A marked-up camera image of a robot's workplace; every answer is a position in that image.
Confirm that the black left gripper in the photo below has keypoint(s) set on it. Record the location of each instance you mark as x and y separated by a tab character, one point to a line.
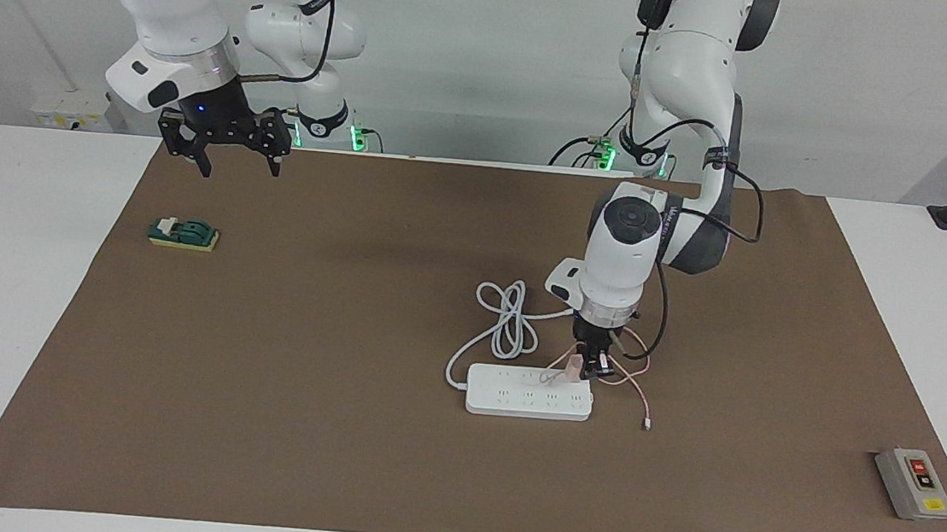
600	335

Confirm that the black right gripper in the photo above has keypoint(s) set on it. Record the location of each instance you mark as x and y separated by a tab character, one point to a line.
220	120

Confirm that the pink charger adapter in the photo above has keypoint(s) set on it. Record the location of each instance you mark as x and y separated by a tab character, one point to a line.
573	369

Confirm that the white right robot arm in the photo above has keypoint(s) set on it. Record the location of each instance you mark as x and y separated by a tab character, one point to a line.
170	8

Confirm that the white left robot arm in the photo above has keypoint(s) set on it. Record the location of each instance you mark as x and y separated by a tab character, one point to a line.
688	70

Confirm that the white power strip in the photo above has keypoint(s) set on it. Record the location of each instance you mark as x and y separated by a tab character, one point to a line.
513	407

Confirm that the white box with yellow label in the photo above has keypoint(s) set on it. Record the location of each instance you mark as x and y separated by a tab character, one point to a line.
66	121

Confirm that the brown table mat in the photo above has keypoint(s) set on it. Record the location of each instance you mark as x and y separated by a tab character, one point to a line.
251	452

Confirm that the green knife switch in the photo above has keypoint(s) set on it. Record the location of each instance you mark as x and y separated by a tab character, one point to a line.
185	234

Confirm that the grey on-off switch box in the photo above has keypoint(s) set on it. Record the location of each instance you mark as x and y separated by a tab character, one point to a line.
908	493

